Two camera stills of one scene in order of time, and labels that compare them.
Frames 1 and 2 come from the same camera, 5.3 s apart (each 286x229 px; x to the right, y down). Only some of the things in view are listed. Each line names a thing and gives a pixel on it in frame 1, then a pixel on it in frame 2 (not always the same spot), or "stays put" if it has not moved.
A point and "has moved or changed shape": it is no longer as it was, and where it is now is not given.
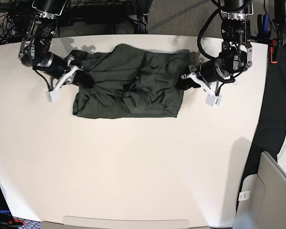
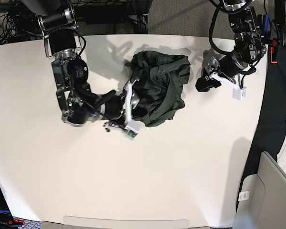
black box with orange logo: (1, 217) stays put
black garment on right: (280, 101) stays put
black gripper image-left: (83, 78) → (137, 111)
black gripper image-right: (186, 83) → (202, 84)
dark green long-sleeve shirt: (130, 81) has moved or changed shape
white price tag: (244, 195) stays put
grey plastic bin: (272, 202) stays put
